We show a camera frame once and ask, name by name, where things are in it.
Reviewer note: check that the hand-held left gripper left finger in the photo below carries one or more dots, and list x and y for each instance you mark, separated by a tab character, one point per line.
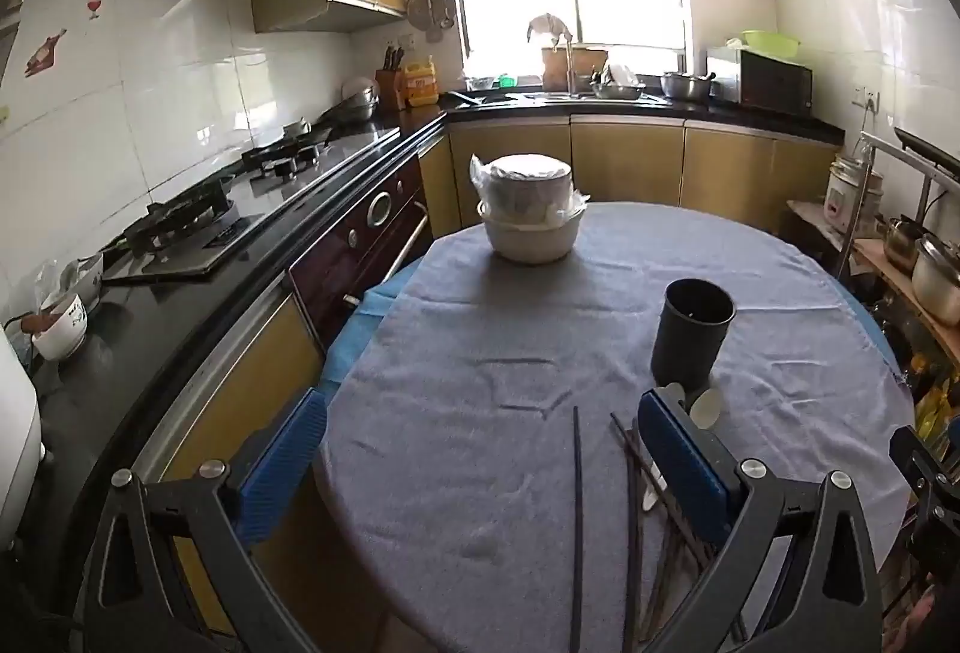
281	465

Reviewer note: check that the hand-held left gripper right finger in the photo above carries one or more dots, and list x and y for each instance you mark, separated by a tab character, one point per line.
679	465

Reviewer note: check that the white spoon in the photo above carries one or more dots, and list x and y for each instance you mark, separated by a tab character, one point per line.
709	409
654	484

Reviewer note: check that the dark chopstick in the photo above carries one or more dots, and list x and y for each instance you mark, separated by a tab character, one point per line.
576	533
626	443
636	570
667	578

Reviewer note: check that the black utensil cup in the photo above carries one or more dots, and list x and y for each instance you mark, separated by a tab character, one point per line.
690	338

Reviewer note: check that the yellow bottles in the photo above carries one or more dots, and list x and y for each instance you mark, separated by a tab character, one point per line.
934	406

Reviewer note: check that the black kitchen counter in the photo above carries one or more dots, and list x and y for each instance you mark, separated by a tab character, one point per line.
135	338

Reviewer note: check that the large steel pot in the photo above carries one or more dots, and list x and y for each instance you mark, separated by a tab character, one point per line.
937	274

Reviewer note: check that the grey tablecloth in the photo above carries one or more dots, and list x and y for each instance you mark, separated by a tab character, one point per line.
487	338

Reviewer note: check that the wooden shelf rack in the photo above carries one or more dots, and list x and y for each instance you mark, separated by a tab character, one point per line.
885	263

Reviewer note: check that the dark red oven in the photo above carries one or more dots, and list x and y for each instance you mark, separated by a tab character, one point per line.
360	241

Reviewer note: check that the steel kettle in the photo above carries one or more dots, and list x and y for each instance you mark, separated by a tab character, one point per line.
904	244

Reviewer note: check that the patterned white bowl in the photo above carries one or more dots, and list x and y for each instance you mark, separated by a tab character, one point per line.
88	278
60	331

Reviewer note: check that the black gas stove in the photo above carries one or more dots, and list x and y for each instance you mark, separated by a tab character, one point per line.
202	211

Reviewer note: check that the white appliance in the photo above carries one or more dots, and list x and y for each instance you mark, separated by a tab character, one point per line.
15	428

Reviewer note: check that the yellow base cabinets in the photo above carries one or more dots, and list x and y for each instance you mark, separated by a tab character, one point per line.
622	162

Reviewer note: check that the white rice cooker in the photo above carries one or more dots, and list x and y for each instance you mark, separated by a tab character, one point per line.
851	196

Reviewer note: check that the plastic-wrapped white bowl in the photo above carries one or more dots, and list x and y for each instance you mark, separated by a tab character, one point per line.
525	188

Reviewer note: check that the stacked steel pans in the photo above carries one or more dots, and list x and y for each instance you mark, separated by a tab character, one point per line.
356	102

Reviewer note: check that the steel tray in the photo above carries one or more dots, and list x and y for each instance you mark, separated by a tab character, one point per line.
619	91

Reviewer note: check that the steel pot with lid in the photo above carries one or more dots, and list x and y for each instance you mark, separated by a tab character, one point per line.
686	85

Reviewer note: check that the black microwave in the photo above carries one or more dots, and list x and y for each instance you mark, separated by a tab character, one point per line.
765	83

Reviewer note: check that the wooden knife block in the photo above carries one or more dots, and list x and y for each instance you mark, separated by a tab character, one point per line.
388	87

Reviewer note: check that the yellow oil bottle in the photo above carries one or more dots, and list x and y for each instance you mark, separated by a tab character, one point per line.
421	83

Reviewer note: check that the wooden cutting board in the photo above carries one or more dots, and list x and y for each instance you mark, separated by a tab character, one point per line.
581	70

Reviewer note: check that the steel faucet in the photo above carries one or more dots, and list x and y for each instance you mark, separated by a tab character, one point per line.
570	68

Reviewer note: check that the green plastic basin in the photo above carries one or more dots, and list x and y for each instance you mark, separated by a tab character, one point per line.
772	44

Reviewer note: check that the cloth on faucet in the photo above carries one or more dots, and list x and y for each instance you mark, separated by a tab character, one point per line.
547	27

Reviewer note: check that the hanging strainer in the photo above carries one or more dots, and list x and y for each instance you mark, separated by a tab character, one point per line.
429	12

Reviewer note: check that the wall socket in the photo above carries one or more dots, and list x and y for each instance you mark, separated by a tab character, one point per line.
868	98

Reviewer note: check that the wine glass wall sticker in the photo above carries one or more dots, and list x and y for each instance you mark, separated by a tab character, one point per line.
94	7

